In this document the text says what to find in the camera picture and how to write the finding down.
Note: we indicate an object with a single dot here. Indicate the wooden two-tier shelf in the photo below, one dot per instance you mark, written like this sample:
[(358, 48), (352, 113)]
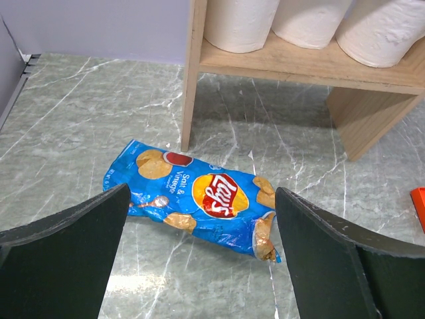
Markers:
[(365, 102)]

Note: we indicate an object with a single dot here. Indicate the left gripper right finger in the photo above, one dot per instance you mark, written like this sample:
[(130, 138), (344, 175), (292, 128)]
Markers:
[(342, 270)]

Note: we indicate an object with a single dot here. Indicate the orange razor package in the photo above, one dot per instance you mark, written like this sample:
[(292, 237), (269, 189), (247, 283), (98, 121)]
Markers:
[(418, 199)]

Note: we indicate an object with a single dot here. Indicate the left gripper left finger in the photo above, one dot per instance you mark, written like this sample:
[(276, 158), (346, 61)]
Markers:
[(59, 266)]

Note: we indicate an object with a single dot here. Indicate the blue Lays chip bag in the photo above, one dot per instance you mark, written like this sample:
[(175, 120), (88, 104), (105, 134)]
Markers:
[(227, 207)]

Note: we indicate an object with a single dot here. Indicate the white paper roll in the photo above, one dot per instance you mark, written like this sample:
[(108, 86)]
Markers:
[(309, 24), (239, 26), (380, 33)]

